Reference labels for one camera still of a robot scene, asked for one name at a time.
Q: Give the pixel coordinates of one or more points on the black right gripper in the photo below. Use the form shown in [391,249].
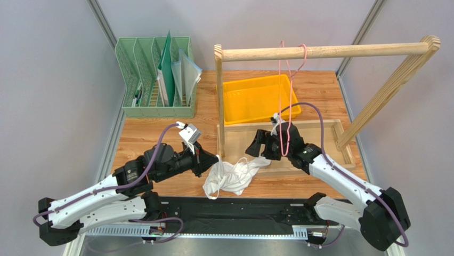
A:
[267,146]

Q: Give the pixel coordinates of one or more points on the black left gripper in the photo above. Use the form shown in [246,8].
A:
[202,160]

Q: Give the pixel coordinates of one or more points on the white tank top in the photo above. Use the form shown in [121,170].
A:
[233,178]

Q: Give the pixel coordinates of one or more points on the pink wire hanger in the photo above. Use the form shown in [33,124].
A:
[285,150]

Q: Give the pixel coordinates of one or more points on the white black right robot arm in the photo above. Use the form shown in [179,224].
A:
[378,214]

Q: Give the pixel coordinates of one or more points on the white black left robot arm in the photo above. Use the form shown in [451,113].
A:
[125,195]

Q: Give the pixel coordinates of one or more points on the yellow plastic tray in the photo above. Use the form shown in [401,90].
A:
[255,99]

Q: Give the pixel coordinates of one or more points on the translucent document pouch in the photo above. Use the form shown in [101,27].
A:
[186,75]

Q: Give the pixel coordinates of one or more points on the green file organizer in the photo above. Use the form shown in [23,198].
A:
[138,59]

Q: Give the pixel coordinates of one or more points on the green folder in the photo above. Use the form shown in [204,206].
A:
[165,75]

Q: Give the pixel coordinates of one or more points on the wooden clothes rack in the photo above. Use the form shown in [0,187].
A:
[321,88]

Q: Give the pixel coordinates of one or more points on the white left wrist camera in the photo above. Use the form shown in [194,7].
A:
[189,134]

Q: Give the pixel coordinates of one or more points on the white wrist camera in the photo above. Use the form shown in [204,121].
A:
[276,121]
[189,134]

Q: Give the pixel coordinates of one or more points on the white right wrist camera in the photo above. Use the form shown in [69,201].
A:
[276,121]

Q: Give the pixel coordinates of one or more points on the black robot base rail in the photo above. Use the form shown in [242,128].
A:
[236,215]

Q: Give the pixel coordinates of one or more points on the white slotted cable duct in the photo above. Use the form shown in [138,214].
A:
[142,230]

